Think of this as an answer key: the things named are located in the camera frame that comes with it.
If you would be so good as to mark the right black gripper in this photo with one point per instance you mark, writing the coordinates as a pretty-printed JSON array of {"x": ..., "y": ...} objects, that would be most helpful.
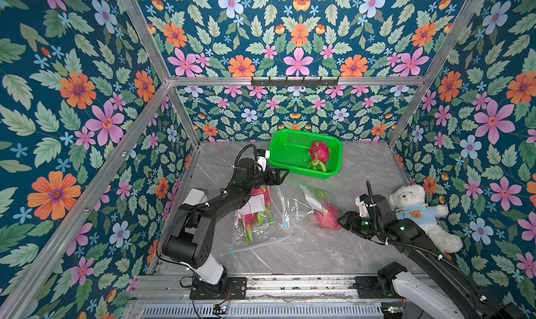
[{"x": 352, "y": 223}]

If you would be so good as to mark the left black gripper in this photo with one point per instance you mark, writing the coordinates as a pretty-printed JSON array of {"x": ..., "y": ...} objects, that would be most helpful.
[{"x": 275, "y": 181}]

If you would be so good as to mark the pink dragon fruit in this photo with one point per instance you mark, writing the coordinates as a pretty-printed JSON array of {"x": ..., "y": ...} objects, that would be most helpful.
[
  {"x": 256, "y": 212},
  {"x": 324, "y": 214},
  {"x": 319, "y": 153}
]

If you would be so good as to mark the clear zip-top bag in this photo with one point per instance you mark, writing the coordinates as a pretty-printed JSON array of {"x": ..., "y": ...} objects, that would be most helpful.
[
  {"x": 275, "y": 232},
  {"x": 295, "y": 201}
]

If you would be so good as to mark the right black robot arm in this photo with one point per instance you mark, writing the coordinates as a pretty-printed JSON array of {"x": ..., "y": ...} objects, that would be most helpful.
[{"x": 405, "y": 221}]

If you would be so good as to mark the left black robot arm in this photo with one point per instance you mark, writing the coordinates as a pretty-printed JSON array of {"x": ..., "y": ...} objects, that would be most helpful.
[{"x": 188, "y": 239}]

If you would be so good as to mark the green plastic basket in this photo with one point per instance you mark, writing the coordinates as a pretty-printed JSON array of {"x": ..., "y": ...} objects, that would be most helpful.
[{"x": 289, "y": 150}]

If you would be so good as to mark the white teddy bear blue shirt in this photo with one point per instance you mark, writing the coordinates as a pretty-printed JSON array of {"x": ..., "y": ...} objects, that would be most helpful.
[{"x": 409, "y": 202}]

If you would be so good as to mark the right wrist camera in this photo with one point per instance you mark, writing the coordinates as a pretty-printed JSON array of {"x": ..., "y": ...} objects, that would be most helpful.
[{"x": 362, "y": 203}]

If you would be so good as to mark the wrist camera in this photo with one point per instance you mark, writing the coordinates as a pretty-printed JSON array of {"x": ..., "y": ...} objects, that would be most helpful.
[
  {"x": 362, "y": 203},
  {"x": 262, "y": 157}
]

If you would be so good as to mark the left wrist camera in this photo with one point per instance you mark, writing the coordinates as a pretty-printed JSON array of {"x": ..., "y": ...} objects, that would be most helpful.
[{"x": 262, "y": 157}]

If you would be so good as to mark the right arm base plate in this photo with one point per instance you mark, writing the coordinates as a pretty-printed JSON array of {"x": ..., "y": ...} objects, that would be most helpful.
[{"x": 368, "y": 287}]

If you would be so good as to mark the black hook rail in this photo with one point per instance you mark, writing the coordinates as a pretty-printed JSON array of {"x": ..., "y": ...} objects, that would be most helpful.
[{"x": 280, "y": 82}]

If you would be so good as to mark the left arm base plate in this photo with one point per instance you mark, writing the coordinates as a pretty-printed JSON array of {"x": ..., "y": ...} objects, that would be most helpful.
[{"x": 227, "y": 288}]

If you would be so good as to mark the aluminium front rail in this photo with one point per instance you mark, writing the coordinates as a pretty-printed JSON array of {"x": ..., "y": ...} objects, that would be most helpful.
[{"x": 269, "y": 296}]

